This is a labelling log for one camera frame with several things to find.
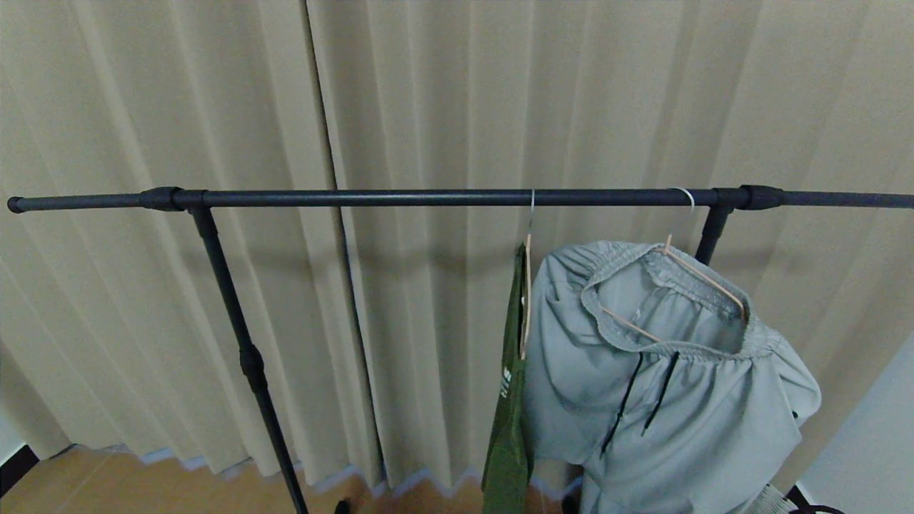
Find pink clothes hanger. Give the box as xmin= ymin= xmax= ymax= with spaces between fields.
xmin=600 ymin=187 xmax=748 ymax=343
xmin=519 ymin=189 xmax=536 ymax=361

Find green long-sleeved shirt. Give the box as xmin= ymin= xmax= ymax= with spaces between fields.
xmin=482 ymin=243 xmax=535 ymax=514

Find pale grey shorts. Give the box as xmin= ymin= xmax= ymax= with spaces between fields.
xmin=525 ymin=241 xmax=822 ymax=514

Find black clothes rack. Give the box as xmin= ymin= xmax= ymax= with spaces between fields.
xmin=7 ymin=186 xmax=914 ymax=514

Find white laundry basket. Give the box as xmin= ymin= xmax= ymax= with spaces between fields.
xmin=750 ymin=484 xmax=847 ymax=514

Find beige curtain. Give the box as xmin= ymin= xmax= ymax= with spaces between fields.
xmin=0 ymin=0 xmax=914 ymax=498

